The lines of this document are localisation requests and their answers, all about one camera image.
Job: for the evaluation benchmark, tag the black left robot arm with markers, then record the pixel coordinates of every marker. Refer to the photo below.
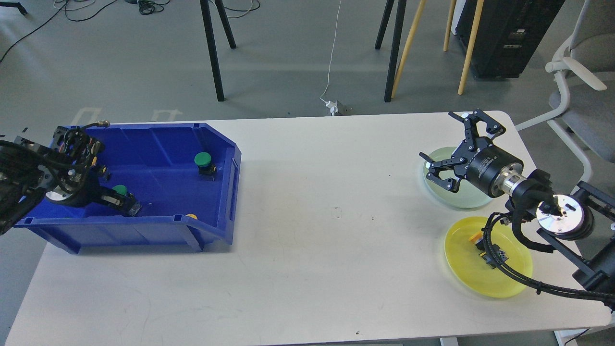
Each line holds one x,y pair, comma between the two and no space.
26,176

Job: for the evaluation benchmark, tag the black tripod left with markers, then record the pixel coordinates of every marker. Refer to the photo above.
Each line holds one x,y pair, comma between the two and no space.
211,43

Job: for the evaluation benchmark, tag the blue plastic bin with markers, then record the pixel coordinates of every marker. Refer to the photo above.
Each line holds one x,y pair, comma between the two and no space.
156,164

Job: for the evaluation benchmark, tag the yellow plate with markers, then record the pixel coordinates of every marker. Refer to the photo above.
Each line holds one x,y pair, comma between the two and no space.
469,266

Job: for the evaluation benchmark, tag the white office chair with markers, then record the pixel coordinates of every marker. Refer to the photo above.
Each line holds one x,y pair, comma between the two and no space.
583,70

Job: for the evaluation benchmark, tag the black tripod right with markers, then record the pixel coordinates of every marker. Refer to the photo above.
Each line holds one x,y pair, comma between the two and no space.
399,8

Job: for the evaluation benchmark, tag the green push button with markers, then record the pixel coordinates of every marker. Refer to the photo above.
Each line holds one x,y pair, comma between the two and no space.
206,167
121,190

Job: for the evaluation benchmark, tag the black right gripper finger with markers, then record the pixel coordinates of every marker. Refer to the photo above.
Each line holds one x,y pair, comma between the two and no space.
472,140
437,167

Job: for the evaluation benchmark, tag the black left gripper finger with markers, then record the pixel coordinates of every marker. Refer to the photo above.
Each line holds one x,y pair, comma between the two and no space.
125,204

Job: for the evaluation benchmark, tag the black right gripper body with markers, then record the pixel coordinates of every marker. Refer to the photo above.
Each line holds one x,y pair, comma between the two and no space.
491,169

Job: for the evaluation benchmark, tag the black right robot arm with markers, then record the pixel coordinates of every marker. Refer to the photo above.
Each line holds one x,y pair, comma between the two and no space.
541,219

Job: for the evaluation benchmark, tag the black computer tower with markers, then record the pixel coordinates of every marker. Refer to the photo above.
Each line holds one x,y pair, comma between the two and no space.
509,33

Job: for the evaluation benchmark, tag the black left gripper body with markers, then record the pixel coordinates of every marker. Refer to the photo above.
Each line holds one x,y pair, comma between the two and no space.
74,152

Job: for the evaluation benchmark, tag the black tripod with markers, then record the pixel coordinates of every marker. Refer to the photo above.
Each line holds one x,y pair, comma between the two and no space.
211,43
399,8

